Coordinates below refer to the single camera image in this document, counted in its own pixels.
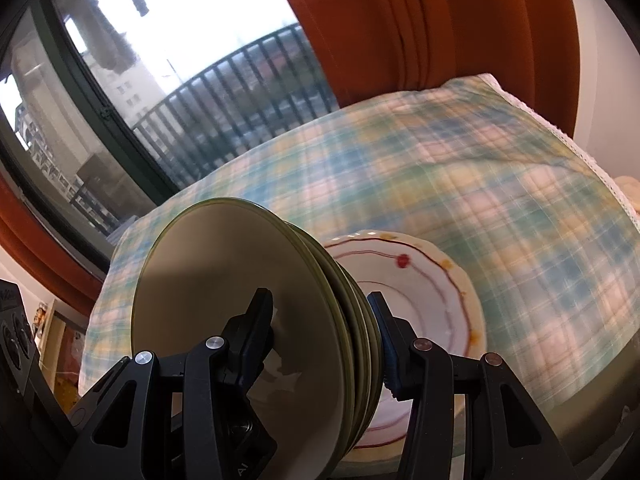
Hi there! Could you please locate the orange curtain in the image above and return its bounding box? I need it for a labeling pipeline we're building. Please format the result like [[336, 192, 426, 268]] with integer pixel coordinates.
[[0, 170, 113, 311], [262, 0, 583, 106]]

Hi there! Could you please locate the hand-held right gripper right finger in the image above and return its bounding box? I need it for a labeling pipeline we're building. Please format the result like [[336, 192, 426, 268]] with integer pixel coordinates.
[[366, 291, 566, 480]]

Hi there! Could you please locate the dark balcony railing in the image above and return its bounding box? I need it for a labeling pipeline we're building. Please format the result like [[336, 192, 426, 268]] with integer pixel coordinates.
[[70, 24, 341, 236]]

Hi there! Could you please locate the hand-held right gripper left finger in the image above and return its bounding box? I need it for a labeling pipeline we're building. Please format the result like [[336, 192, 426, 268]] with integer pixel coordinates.
[[65, 287, 277, 480]]

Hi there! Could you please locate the small red pattern plate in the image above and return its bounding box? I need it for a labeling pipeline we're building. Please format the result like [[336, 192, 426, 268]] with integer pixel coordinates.
[[327, 242, 476, 451]]

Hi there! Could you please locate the pastel plaid tablecloth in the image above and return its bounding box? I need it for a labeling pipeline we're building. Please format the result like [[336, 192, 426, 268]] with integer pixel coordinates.
[[85, 74, 640, 406]]

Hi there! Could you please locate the round yellow flower plate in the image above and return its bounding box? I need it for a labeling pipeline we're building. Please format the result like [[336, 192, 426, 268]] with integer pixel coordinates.
[[320, 229, 488, 463]]

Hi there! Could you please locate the grey fuzzy hanging cloth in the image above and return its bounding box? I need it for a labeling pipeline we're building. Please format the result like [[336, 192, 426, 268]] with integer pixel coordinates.
[[75, 5, 136, 73]]

